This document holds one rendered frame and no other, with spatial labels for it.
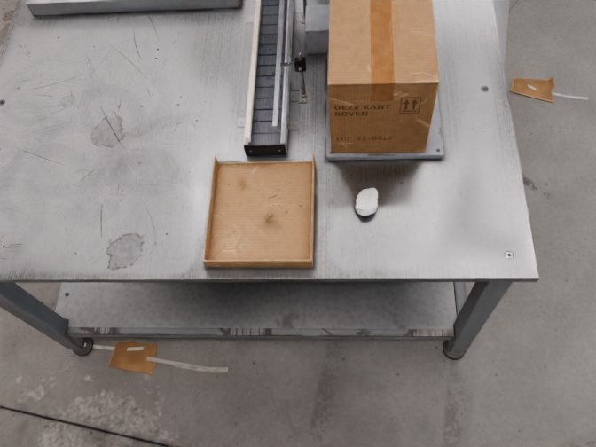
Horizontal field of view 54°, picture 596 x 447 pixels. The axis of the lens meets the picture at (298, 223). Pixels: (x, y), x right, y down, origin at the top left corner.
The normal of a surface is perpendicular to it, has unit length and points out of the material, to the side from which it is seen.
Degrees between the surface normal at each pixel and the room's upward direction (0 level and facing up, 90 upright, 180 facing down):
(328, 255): 0
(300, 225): 0
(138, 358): 5
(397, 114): 90
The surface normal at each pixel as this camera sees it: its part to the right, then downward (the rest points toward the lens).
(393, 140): -0.04, 0.89
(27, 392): -0.08, -0.45
